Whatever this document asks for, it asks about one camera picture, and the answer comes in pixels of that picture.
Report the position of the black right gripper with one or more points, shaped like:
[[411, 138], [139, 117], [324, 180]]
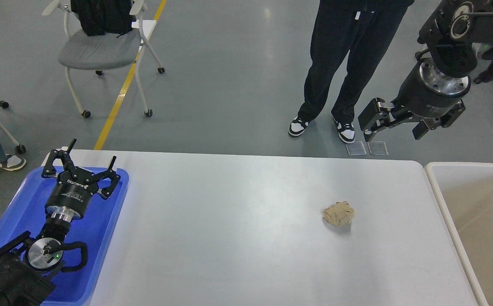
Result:
[[427, 93]]

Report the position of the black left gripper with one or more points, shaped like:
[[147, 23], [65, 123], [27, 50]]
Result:
[[72, 190]]

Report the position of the beige paper ball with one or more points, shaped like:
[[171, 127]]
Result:
[[339, 214]]

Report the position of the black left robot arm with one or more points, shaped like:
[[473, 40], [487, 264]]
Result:
[[29, 264]]

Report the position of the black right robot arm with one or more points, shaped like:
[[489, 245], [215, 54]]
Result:
[[459, 51]]

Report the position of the right metal floor plate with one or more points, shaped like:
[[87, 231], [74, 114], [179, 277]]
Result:
[[378, 148]]

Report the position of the metal floor plate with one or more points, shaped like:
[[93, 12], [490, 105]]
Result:
[[378, 148], [356, 148]]

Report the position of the blue plastic tray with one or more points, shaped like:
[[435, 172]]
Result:
[[26, 212]]

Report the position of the left metal floor plate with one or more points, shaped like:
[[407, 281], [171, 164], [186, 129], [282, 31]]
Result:
[[356, 148]]

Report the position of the standing person in black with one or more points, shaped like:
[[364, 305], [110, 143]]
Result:
[[359, 31]]

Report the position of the beige plastic bin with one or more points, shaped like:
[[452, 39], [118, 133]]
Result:
[[464, 193]]

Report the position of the grey white wheeled chair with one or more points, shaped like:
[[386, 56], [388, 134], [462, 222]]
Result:
[[105, 52]]

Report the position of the black backpack on chair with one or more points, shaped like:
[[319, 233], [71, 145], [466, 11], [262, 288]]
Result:
[[98, 17]]

